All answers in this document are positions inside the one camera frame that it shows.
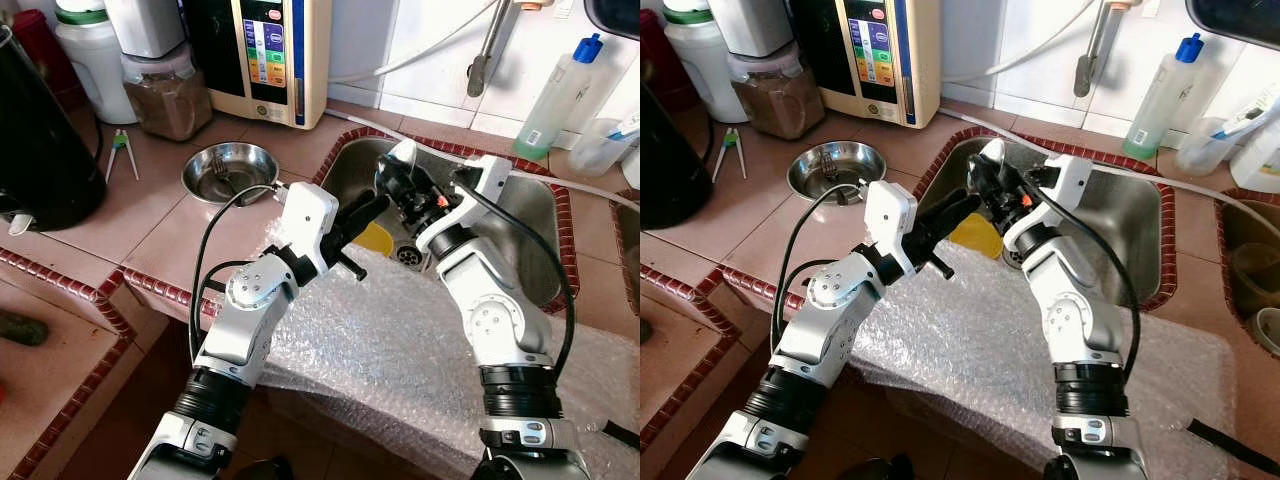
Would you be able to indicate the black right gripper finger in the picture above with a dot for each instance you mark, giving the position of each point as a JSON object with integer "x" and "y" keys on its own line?
{"x": 997, "y": 169}
{"x": 389, "y": 185}
{"x": 408, "y": 168}
{"x": 978, "y": 185}

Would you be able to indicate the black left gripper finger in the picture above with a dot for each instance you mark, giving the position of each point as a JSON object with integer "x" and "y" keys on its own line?
{"x": 370, "y": 222}
{"x": 950, "y": 210}
{"x": 362, "y": 208}
{"x": 958, "y": 228}

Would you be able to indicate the steel spoon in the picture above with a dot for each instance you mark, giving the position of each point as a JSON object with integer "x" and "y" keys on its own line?
{"x": 402, "y": 148}
{"x": 992, "y": 147}

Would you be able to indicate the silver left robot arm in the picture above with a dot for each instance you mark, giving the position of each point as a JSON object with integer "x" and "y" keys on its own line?
{"x": 830, "y": 320}
{"x": 245, "y": 320}

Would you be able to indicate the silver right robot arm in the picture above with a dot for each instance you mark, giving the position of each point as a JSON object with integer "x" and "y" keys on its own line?
{"x": 500, "y": 320}
{"x": 1085, "y": 320}

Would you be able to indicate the yellow plastic bowl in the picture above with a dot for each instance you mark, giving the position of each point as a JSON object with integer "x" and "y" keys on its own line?
{"x": 375, "y": 240}
{"x": 975, "y": 238}

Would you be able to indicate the small steel bowl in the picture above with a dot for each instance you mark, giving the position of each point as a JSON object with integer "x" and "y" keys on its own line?
{"x": 860, "y": 165}
{"x": 255, "y": 165}

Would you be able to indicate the clear bubble wrap sheet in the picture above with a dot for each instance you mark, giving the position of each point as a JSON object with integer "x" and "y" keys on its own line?
{"x": 980, "y": 350}
{"x": 400, "y": 340}

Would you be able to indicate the steel fork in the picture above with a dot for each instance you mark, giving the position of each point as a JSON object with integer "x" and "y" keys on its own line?
{"x": 830, "y": 170}
{"x": 222, "y": 172}

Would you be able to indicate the detergent bottle blue cap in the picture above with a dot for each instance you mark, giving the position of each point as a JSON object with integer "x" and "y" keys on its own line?
{"x": 550, "y": 110}
{"x": 1160, "y": 100}

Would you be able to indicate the beige water ionizer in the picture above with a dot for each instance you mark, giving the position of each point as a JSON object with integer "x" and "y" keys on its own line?
{"x": 870, "y": 50}
{"x": 260, "y": 50}

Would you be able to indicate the clear plastic cup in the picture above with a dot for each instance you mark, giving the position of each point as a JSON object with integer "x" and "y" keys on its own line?
{"x": 1200, "y": 150}
{"x": 595, "y": 150}

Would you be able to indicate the brown powder jar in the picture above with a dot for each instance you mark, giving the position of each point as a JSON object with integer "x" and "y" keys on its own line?
{"x": 780, "y": 105}
{"x": 170, "y": 105}

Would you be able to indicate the white labelled bottle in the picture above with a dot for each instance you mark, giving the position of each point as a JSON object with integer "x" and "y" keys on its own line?
{"x": 632, "y": 165}
{"x": 1258, "y": 160}

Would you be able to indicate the white green tongs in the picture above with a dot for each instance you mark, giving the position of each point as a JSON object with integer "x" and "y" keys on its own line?
{"x": 731, "y": 140}
{"x": 122, "y": 140}

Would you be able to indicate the black electric kettle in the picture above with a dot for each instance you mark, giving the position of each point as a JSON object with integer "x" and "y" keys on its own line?
{"x": 670, "y": 170}
{"x": 40, "y": 140}

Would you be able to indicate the clear drinking glass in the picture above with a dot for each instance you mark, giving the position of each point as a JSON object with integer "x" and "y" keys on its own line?
{"x": 1255, "y": 275}

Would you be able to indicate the black pan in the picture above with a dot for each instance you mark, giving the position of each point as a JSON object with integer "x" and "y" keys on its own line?
{"x": 1240, "y": 20}
{"x": 615, "y": 15}

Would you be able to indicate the white plastic appliance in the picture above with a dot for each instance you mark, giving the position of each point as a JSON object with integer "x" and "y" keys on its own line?
{"x": 145, "y": 25}
{"x": 750, "y": 25}

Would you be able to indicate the dark red container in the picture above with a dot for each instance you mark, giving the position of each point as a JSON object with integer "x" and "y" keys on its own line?
{"x": 40, "y": 50}
{"x": 652, "y": 40}

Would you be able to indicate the white jug green lid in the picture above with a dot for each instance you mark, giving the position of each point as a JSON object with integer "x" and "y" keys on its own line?
{"x": 705, "y": 70}
{"x": 95, "y": 70}

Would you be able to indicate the small white bowl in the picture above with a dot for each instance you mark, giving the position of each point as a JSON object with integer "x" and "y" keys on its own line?
{"x": 1268, "y": 330}

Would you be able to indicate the dark green object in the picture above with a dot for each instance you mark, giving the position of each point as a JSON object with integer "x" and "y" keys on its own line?
{"x": 22, "y": 328}

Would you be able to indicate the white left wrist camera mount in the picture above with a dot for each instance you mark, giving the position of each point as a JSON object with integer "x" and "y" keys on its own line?
{"x": 308, "y": 215}
{"x": 890, "y": 212}

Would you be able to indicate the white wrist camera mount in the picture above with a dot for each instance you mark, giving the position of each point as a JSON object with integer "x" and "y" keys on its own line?
{"x": 485, "y": 190}
{"x": 308, "y": 215}
{"x": 1068, "y": 185}
{"x": 890, "y": 212}

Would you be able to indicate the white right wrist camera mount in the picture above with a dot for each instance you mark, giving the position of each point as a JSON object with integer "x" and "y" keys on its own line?
{"x": 1068, "y": 185}
{"x": 485, "y": 190}

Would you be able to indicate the steel wall faucet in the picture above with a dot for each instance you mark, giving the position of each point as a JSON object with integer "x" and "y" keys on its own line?
{"x": 487, "y": 50}
{"x": 1092, "y": 50}

